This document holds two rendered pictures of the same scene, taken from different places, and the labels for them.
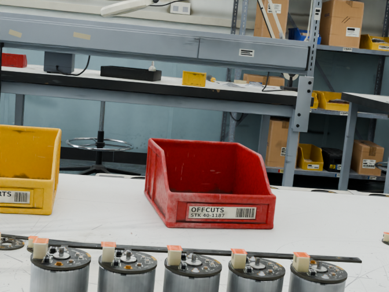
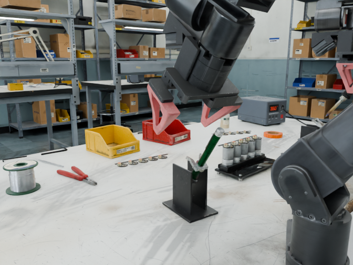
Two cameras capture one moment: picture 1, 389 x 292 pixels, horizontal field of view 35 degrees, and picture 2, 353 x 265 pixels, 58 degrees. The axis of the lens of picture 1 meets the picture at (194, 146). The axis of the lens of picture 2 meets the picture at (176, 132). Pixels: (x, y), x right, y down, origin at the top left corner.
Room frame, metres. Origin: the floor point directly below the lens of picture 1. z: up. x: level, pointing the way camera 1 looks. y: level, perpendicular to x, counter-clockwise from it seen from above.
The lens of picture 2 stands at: (-0.23, 0.55, 1.00)
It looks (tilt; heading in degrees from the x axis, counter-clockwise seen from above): 13 degrees down; 323
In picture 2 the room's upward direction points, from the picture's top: straight up
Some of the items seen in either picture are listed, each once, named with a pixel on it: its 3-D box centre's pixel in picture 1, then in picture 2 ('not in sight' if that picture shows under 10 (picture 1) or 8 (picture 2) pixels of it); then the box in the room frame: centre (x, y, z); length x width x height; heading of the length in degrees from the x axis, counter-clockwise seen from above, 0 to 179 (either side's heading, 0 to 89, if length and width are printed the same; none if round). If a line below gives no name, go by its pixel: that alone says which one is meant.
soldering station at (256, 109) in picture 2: not in sight; (261, 110); (0.58, -0.48, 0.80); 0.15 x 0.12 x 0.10; 177
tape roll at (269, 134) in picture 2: not in sight; (272, 134); (0.40, -0.32, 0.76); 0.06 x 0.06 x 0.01
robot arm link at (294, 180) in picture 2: not in sight; (315, 185); (-0.05, 0.21, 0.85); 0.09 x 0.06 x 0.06; 102
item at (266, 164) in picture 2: not in sight; (248, 166); (0.23, -0.01, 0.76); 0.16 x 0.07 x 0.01; 97
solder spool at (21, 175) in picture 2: not in sight; (22, 176); (0.42, 0.44, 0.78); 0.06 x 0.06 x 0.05
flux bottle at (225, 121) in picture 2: not in sight; (225, 114); (0.59, -0.29, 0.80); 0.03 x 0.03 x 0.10
